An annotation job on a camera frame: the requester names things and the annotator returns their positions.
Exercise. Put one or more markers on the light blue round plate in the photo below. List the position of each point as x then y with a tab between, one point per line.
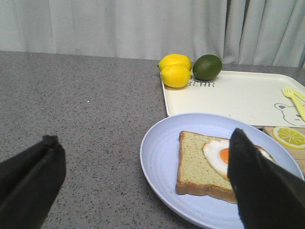
159	156

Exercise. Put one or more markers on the rear yellow lemon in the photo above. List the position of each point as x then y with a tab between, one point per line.
175	59

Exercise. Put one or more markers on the yellow lemon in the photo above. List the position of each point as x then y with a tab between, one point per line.
175	76
175	59

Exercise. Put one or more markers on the grey curtain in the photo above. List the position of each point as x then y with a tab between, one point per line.
258	32

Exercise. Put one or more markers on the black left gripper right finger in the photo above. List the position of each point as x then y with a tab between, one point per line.
268	196

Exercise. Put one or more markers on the lemon slice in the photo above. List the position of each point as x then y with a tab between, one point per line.
289	137

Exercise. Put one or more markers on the front yellow lemon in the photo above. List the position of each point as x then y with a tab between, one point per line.
175	76

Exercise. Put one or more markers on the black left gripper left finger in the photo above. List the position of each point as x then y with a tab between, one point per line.
29	184

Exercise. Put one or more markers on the yellow plastic fork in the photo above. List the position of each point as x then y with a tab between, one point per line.
289	93

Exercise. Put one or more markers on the yellow plastic knife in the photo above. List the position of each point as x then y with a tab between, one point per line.
299	95

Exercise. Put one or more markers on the wooden cutting board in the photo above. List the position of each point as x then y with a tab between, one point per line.
297	154

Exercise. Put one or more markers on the green lime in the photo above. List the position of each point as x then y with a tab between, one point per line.
207	67

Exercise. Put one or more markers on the fried egg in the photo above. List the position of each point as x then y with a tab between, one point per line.
217	155

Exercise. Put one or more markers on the white bear tray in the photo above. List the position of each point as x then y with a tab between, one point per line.
252	98

